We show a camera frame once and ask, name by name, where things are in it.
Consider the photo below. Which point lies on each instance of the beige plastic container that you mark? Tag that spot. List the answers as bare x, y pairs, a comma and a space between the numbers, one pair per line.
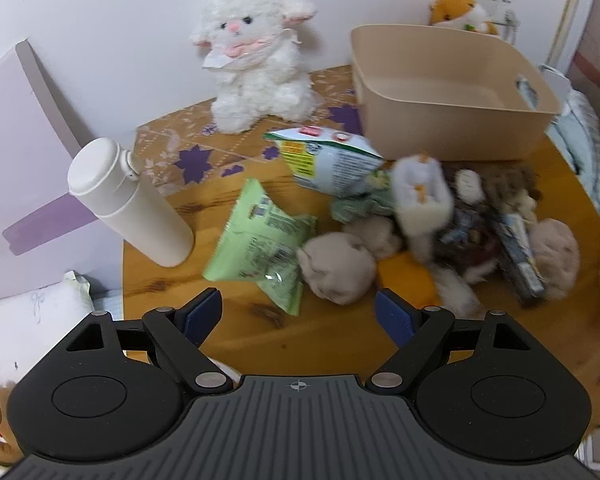
430, 120

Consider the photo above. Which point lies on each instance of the white and green snack packet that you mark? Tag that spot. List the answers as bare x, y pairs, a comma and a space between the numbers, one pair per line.
330, 165

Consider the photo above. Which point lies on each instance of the brown fuzzy plush toy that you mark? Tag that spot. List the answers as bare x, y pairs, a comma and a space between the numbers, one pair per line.
480, 260

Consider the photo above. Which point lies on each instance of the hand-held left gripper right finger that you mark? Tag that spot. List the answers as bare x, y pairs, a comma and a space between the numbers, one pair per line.
395, 316

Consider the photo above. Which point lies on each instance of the white lamb plush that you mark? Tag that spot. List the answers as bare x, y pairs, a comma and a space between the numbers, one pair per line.
260, 60

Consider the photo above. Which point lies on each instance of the beige fuzzy plush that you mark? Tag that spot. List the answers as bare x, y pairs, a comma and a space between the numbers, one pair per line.
375, 237
335, 270
555, 255

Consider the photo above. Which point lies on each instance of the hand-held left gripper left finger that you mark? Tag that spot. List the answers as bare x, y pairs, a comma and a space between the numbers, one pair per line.
202, 310

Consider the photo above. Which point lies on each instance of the white plastic bag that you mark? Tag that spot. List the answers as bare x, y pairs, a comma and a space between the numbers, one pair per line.
590, 160

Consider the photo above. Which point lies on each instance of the white door frame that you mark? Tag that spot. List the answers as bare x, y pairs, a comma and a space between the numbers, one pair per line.
572, 10

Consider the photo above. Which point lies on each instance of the patterned table mat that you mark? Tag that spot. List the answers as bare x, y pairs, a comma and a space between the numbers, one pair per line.
200, 160

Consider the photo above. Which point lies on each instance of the white bottle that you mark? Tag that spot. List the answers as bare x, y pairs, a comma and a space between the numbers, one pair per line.
130, 210

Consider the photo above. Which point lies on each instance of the white pillow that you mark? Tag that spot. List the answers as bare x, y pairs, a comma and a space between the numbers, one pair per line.
20, 320

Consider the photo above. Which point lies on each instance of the orange hamster plush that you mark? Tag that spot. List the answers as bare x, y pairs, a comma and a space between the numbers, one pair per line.
455, 10

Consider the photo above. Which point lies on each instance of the white plush toy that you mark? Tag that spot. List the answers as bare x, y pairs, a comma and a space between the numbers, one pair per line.
422, 200

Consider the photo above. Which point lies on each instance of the lavender box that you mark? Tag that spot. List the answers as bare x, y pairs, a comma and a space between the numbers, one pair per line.
20, 160

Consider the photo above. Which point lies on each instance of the dark snack bar packet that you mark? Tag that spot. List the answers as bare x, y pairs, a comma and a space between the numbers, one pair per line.
519, 255

